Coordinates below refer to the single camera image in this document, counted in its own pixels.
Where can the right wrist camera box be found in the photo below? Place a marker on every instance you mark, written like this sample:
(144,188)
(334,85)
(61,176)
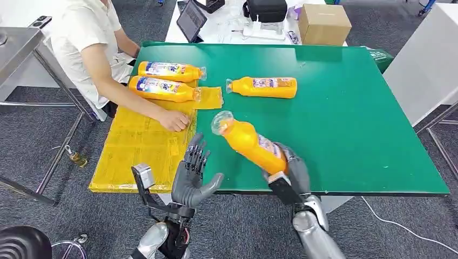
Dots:
(282,189)

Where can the orange drink bottle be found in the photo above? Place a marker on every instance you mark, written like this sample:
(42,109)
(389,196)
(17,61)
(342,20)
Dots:
(264,88)
(247,143)
(166,71)
(161,89)

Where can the steel table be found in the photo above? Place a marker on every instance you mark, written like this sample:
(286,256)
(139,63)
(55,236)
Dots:
(18,46)

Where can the small keyring item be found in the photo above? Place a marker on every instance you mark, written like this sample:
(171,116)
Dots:
(293,37)

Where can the purple tissue pack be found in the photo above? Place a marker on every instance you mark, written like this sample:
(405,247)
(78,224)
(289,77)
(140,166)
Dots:
(294,11)

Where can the green crate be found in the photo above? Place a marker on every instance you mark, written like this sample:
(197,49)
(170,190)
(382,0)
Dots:
(381,59)

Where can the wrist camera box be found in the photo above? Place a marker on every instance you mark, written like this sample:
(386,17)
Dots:
(144,176)
(282,189)

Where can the green table mat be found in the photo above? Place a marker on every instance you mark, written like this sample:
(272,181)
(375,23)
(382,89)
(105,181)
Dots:
(340,118)

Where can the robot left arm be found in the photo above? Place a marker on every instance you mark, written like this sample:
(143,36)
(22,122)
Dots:
(154,237)

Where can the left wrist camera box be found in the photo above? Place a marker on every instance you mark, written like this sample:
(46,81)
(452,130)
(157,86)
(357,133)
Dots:
(144,176)

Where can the brown cardboard box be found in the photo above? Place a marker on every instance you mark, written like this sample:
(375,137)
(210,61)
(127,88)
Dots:
(324,23)

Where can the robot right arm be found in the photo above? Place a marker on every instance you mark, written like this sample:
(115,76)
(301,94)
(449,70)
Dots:
(315,232)

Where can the black ribbed stool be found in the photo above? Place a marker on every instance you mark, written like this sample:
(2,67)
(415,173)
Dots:
(23,245)

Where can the dark tablet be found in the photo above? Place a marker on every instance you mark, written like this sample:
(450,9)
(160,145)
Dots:
(191,20)

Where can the small yellow plastic pouch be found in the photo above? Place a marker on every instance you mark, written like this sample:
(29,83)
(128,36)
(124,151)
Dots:
(211,99)

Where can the black phone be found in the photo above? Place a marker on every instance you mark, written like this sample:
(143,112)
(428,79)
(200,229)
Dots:
(40,21)

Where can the black bag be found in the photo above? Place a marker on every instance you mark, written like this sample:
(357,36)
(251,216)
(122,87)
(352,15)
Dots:
(266,10)

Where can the person's right hand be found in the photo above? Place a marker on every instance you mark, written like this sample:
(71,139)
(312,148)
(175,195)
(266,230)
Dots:
(173,120)

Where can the white side table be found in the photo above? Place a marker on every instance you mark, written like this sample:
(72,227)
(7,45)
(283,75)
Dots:
(422,60)

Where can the person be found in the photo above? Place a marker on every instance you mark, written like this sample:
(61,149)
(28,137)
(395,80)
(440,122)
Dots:
(86,43)

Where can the black tray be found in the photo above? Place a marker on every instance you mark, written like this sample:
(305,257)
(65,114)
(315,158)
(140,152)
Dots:
(211,5)

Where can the small bottle on floor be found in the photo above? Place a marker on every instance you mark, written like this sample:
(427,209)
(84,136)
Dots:
(77,157)

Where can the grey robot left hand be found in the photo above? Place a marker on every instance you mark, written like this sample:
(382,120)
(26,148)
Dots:
(188,186)

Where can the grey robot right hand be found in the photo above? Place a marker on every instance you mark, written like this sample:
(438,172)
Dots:
(298,175)

